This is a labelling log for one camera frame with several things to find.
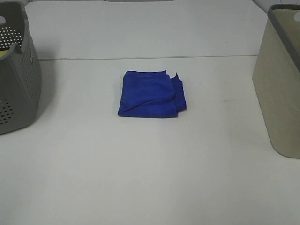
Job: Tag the blue towel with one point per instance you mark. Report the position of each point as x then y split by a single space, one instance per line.
151 95

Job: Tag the beige plastic bin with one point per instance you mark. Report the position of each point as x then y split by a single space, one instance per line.
276 78

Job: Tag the grey perforated plastic basket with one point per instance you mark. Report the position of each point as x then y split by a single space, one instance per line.
20 72

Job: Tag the yellow-green cloth in basket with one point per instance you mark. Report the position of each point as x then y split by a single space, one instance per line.
4 54

